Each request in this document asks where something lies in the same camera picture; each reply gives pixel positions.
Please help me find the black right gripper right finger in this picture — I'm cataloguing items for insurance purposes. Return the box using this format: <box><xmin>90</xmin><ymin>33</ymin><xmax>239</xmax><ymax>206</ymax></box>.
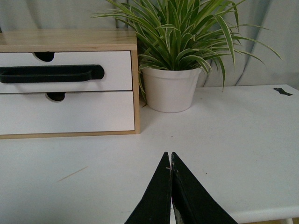
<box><xmin>171</xmin><ymin>152</ymin><xmax>236</xmax><ymax>224</ymax></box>

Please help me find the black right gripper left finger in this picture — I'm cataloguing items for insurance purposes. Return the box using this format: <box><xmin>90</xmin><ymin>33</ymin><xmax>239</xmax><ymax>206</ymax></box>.
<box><xmin>125</xmin><ymin>152</ymin><xmax>172</xmax><ymax>224</ymax></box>

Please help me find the white drawer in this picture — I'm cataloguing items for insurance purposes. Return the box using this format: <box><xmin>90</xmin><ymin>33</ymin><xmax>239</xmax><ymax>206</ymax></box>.
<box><xmin>0</xmin><ymin>91</ymin><xmax>135</xmax><ymax>135</ymax></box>
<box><xmin>0</xmin><ymin>51</ymin><xmax>132</xmax><ymax>93</ymax></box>

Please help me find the thin wooden stick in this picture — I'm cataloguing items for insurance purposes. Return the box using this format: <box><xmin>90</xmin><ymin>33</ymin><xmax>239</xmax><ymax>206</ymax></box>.
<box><xmin>57</xmin><ymin>166</ymin><xmax>89</xmax><ymax>182</ymax></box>

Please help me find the white plant pot right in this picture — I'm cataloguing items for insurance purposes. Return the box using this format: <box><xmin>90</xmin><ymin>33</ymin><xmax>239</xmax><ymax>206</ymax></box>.
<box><xmin>142</xmin><ymin>68</ymin><xmax>202</xmax><ymax>112</ymax></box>

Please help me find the black tape piece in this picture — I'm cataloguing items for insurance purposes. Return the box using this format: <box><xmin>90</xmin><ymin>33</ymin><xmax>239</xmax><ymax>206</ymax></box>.
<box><xmin>273</xmin><ymin>87</ymin><xmax>292</xmax><ymax>96</ymax></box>

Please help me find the green spider plant right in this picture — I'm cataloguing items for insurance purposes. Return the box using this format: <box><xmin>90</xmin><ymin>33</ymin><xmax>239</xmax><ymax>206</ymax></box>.
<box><xmin>91</xmin><ymin>0</ymin><xmax>283</xmax><ymax>108</ymax></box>

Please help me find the wooden drawer cabinet frame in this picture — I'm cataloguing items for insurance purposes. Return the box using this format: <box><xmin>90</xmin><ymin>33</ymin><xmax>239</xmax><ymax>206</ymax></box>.
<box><xmin>0</xmin><ymin>29</ymin><xmax>140</xmax><ymax>139</ymax></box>

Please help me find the black drawer handle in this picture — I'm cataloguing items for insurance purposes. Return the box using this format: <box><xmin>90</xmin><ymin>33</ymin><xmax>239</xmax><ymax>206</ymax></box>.
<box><xmin>0</xmin><ymin>64</ymin><xmax>105</xmax><ymax>84</ymax></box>

